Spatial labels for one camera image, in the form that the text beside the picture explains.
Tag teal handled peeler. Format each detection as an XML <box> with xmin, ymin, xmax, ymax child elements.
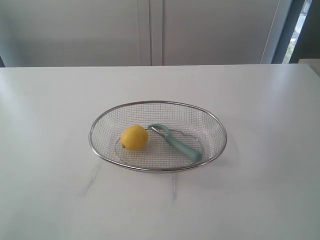
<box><xmin>147</xmin><ymin>124</ymin><xmax>202</xmax><ymax>163</ymax></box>

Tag yellow lemon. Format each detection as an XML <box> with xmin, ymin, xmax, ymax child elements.
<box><xmin>120</xmin><ymin>125</ymin><xmax>148</xmax><ymax>151</ymax></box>

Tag oval steel mesh basket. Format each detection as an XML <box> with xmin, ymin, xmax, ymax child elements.
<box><xmin>88</xmin><ymin>100</ymin><xmax>228</xmax><ymax>173</ymax></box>

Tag white cabinet doors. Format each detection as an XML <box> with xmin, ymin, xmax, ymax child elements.
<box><xmin>0</xmin><ymin>0</ymin><xmax>290</xmax><ymax>67</ymax></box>

